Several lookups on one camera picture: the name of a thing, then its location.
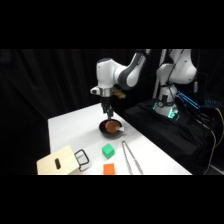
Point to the light wooden box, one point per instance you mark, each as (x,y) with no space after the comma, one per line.
(66,161)

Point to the white object with black frame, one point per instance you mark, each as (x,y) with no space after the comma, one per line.
(85,166)

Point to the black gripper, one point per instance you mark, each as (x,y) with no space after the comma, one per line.
(106,101)

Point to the orange block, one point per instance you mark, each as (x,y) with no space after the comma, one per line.
(109,169)

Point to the black draped robot stand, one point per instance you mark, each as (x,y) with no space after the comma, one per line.
(160,133)

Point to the green cube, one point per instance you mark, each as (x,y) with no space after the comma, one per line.
(108,151)

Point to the black bowl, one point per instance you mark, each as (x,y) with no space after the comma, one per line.
(104,131)

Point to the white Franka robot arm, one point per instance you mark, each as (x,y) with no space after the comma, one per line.
(125,75)

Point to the black curtain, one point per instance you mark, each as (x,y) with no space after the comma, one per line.
(33,83)

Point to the metal tongs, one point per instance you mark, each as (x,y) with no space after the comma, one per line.
(127,156)

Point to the green status light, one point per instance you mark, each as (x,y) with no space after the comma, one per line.
(173,114)

